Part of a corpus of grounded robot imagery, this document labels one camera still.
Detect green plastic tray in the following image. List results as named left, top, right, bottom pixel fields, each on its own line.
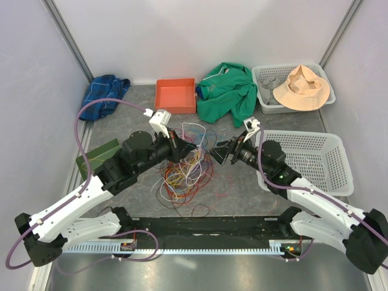
left=76, top=139, right=121, bottom=181

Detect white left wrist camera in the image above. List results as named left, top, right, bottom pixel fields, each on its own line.
left=143, top=109, right=172, bottom=138

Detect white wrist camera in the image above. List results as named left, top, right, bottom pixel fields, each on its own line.
left=244, top=116, right=260, bottom=142
left=143, top=109, right=172, bottom=138

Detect large white perforated basket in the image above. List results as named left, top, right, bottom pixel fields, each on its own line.
left=255, top=130, right=354, bottom=196

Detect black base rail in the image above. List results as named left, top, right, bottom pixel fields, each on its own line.
left=98, top=215, right=343, bottom=250

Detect light blue cable duct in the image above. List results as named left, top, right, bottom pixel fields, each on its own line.
left=65, top=236, right=291, bottom=255

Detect green jacket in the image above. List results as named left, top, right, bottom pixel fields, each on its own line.
left=196, top=62, right=258, bottom=128

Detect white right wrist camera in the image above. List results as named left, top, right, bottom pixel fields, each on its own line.
left=244, top=116, right=260, bottom=142

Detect orange plastic tray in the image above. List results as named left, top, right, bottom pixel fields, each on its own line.
left=155, top=78, right=196, bottom=115

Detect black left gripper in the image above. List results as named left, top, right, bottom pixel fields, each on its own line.
left=135, top=127, right=197, bottom=175

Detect small white perforated basket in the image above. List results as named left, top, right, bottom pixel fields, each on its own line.
left=251, top=63, right=336, bottom=115

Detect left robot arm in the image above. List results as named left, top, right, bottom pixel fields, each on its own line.
left=15, top=129, right=196, bottom=267

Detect tangled coloured wire pile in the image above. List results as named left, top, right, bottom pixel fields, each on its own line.
left=151, top=121, right=231, bottom=216

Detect grey cloth in basket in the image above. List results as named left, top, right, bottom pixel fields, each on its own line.
left=258, top=76, right=281, bottom=105

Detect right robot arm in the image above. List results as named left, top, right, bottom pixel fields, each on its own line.
left=210, top=136, right=387, bottom=274

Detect blue plaid cloth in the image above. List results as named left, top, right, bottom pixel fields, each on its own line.
left=79, top=75, right=131, bottom=121

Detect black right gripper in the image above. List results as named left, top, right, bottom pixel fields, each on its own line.
left=206, top=129, right=271, bottom=176

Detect white wire in basket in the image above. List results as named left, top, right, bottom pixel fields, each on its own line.
left=299, top=157, right=330, bottom=184

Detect beige bucket hat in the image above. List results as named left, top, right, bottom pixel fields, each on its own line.
left=273, top=65, right=330, bottom=111

